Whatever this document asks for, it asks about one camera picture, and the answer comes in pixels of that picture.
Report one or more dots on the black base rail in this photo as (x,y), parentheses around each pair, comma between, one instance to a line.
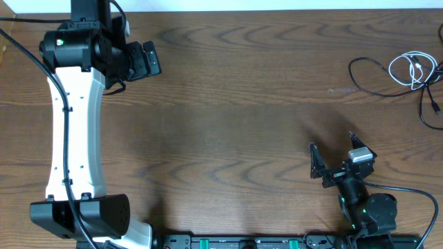
(317,241)

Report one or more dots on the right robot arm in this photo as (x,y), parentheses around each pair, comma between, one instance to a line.
(372,216)

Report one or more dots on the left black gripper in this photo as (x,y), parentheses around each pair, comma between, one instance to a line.
(139,61)

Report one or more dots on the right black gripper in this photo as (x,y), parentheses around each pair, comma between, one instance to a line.
(318,166)

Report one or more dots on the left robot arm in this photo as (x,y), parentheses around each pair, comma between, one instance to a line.
(83,59)

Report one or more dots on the cardboard side panel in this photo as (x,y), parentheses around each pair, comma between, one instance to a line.
(6,26)

